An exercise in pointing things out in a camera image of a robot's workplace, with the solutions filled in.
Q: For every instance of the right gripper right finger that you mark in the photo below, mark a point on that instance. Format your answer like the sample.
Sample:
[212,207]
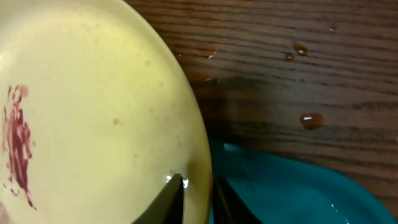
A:
[228,207]

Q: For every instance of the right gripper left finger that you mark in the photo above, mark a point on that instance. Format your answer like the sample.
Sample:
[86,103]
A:
[167,207]

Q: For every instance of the yellow-green rimmed plate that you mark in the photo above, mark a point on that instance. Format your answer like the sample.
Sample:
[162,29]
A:
[97,116]

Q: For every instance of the teal plastic serving tray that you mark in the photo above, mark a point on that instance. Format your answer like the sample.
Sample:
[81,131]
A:
[279,190]

